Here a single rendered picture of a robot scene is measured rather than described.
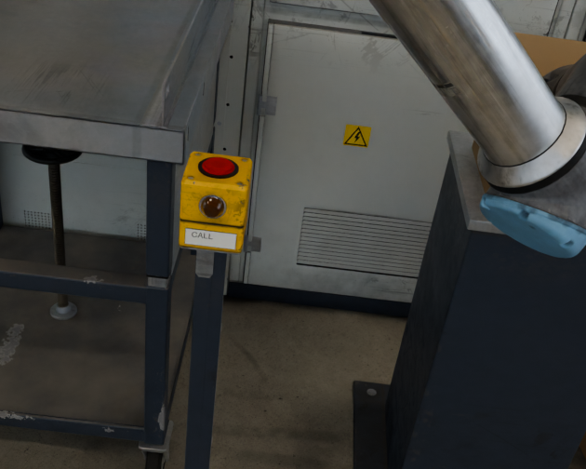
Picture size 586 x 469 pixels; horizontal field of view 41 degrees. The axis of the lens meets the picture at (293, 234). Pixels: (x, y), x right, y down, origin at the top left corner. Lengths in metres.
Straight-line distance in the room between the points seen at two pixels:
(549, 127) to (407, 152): 0.93
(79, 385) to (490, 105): 1.07
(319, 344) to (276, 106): 0.64
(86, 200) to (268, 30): 0.67
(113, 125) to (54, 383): 0.70
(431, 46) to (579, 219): 0.32
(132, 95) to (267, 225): 0.84
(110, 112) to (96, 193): 0.88
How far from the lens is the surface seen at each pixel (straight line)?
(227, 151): 1.94
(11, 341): 1.81
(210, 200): 0.93
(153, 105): 1.22
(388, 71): 1.82
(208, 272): 1.02
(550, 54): 1.39
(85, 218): 2.12
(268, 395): 1.92
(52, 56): 1.40
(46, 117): 1.20
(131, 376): 1.70
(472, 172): 1.38
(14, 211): 2.17
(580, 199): 1.06
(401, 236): 2.04
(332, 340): 2.09
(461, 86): 0.93
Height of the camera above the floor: 1.37
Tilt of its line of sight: 34 degrees down
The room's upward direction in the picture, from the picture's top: 8 degrees clockwise
